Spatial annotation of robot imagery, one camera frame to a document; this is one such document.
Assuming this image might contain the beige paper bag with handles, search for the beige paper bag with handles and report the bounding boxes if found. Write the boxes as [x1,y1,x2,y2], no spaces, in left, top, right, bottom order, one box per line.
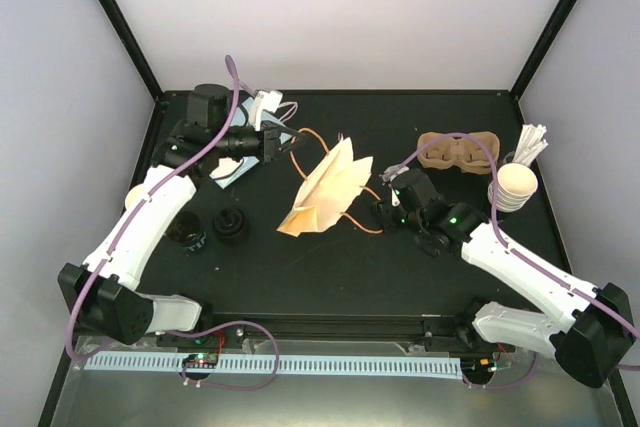
[277,127,383,237]

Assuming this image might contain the brown cardboard cup carrier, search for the brown cardboard cup carrier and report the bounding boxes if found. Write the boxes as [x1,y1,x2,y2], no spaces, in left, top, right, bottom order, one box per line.
[417,131,500,175]

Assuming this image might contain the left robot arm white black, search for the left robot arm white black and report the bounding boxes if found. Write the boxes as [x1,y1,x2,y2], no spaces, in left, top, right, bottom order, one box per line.
[58,84,293,346]

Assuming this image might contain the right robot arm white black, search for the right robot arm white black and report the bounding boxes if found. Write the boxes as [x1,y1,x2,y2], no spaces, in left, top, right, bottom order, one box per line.
[374,166,639,388]

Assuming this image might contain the light blue paper bag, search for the light blue paper bag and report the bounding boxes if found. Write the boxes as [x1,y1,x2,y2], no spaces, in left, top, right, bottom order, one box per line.
[209,99,287,189]

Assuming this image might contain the stack of black cup lids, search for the stack of black cup lids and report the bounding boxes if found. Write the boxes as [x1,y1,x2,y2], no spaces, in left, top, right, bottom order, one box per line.
[212,207,250,246]

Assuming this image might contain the stack of white paper cups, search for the stack of white paper cups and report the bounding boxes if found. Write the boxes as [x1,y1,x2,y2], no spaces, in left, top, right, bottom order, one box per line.
[487,163,539,216]

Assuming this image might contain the clear glass straw jar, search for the clear glass straw jar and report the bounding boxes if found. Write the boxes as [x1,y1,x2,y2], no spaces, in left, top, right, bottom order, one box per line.
[500,151,521,166]

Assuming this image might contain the white cup stack left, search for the white cup stack left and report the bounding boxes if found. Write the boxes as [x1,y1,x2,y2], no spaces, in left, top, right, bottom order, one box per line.
[124,184,150,211]

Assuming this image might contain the right controller circuit board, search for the right controller circuit board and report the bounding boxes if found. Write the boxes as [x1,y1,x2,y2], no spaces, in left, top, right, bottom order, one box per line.
[460,357,513,374]

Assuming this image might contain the controller circuit board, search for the controller circuit board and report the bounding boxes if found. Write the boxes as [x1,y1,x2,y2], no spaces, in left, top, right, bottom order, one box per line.
[181,353,219,371]
[460,357,513,374]

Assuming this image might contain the left controller circuit board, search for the left controller circuit board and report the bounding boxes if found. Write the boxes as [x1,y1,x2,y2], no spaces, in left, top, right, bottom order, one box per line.
[181,353,219,371]

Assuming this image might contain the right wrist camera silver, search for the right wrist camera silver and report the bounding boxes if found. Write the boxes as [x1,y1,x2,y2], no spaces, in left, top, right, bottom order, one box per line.
[380,164,408,207]

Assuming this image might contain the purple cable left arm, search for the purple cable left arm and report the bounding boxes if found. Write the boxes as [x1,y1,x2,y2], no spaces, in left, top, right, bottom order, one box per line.
[65,53,261,361]

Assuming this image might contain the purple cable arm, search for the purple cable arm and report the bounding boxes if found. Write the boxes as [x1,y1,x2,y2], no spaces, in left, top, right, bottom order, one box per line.
[65,53,261,361]
[399,132,640,371]

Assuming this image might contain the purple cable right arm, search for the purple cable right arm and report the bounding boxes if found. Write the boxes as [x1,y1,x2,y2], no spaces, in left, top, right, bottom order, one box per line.
[399,132,640,371]

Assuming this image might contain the light blue slotted cable duct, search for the light blue slotted cable duct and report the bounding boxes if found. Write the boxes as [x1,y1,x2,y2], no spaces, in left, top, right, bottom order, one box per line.
[84,351,462,380]

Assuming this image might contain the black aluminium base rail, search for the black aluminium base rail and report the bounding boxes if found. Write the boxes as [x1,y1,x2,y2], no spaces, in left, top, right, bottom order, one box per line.
[154,314,516,348]

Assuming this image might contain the left black frame post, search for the left black frame post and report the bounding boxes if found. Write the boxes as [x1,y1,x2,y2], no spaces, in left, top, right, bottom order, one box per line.
[98,0,163,101]

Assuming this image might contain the black frame post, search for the black frame post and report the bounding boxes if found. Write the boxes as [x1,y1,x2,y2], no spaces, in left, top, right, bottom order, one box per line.
[98,0,163,101]
[510,0,578,101]

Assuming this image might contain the right black frame post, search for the right black frame post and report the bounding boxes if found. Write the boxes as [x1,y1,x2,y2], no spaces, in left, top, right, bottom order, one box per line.
[510,0,578,101]

